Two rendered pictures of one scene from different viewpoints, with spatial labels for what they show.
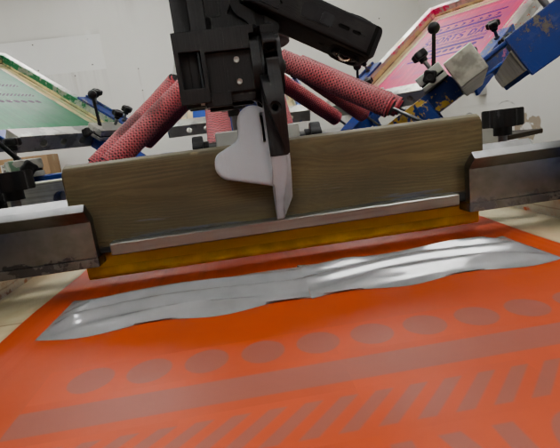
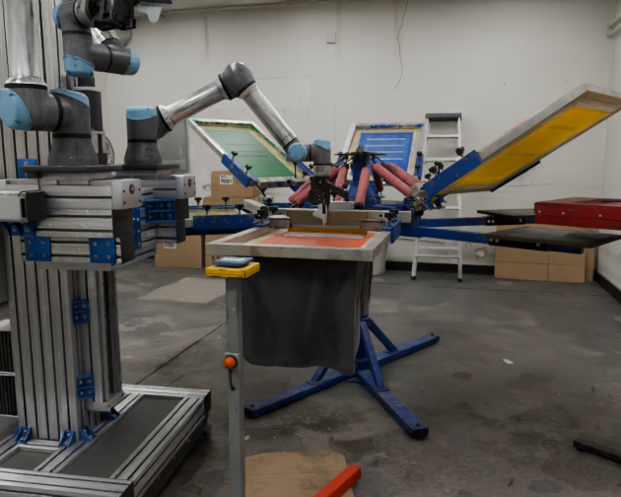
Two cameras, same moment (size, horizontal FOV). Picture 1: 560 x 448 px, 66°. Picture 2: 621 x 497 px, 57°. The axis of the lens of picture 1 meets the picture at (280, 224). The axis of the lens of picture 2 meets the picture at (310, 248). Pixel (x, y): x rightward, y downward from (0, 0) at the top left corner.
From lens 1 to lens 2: 211 cm
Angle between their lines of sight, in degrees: 19
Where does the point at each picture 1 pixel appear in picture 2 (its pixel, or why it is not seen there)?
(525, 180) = (374, 226)
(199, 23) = (314, 188)
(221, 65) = (316, 196)
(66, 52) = (282, 90)
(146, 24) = (348, 73)
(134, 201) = (298, 217)
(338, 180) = (336, 220)
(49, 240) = (282, 222)
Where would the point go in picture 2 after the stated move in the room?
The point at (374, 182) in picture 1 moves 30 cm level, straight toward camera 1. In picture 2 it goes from (343, 221) to (306, 229)
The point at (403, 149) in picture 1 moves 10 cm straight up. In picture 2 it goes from (350, 216) to (350, 192)
